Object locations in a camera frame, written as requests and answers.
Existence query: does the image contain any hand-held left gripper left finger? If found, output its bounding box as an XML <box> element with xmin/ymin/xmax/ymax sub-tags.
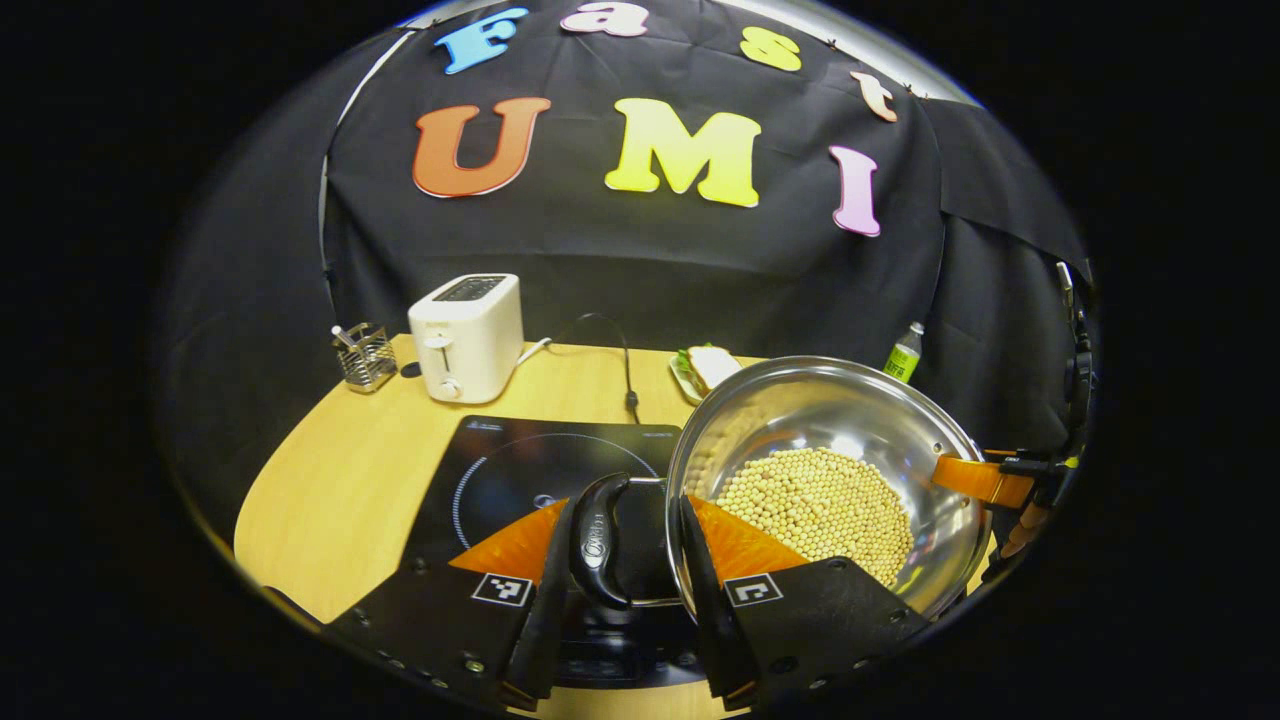
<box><xmin>322</xmin><ymin>497</ymin><xmax>583</xmax><ymax>716</ymax></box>

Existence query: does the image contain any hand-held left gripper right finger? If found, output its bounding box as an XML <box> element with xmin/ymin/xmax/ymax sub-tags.
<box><xmin>676</xmin><ymin>494</ymin><xmax>933</xmax><ymax>715</ymax></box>

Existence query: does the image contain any steel pot with black handle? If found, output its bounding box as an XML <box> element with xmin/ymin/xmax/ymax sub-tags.
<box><xmin>568</xmin><ymin>355</ymin><xmax>993</xmax><ymax>626</ymax></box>

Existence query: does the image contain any pile of soybeans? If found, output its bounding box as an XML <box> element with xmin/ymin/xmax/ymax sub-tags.
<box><xmin>715</xmin><ymin>447</ymin><xmax>916</xmax><ymax>591</ymax></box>

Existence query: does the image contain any black induction cooktop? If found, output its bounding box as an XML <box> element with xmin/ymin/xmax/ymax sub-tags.
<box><xmin>400</xmin><ymin>415</ymin><xmax>719</xmax><ymax>691</ymax></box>

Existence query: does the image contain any green drink bottle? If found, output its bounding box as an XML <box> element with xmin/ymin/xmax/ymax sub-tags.
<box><xmin>882</xmin><ymin>321</ymin><xmax>926</xmax><ymax>384</ymax></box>

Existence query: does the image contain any small white plate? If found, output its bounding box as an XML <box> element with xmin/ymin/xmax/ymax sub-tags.
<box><xmin>668</xmin><ymin>346</ymin><xmax>746</xmax><ymax>406</ymax></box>

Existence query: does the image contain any sandwich with lettuce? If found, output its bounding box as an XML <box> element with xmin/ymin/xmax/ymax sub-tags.
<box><xmin>676</xmin><ymin>344</ymin><xmax>744</xmax><ymax>394</ymax></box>

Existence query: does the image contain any white toaster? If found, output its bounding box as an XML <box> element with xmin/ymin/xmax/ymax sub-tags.
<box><xmin>408</xmin><ymin>273</ymin><xmax>526</xmax><ymax>405</ymax></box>

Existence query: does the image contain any black backdrop cloth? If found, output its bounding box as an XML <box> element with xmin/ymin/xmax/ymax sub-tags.
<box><xmin>160</xmin><ymin>0</ymin><xmax>1096</xmax><ymax>541</ymax></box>

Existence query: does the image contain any black power cable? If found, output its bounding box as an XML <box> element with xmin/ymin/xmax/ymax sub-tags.
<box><xmin>548</xmin><ymin>313</ymin><xmax>641</xmax><ymax>425</ymax></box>

